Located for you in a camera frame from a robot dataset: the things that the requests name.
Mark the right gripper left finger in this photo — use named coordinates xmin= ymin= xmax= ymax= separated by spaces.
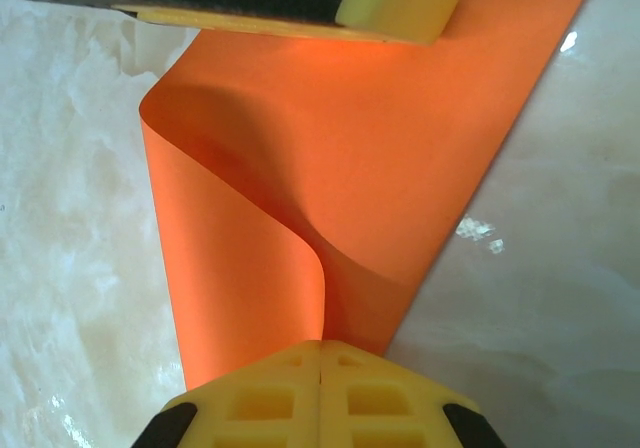
xmin=132 ymin=340 xmax=321 ymax=448

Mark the orange cloth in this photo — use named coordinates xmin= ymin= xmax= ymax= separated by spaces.
xmin=137 ymin=0 xmax=606 ymax=394

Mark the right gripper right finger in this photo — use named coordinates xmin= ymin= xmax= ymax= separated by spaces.
xmin=319 ymin=340 xmax=506 ymax=448

